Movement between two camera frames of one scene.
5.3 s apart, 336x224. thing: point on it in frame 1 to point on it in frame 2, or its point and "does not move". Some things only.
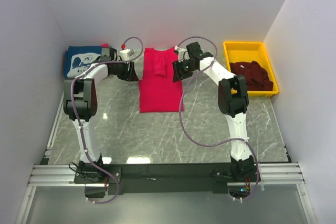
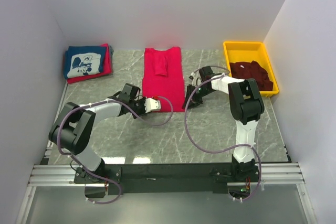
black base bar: (166, 179) does not move
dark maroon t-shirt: (256, 77) does not move
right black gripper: (177, 76) to (193, 100)
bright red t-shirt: (158, 92) does not move
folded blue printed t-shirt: (77, 58) does not move
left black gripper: (130, 75) to (143, 111)
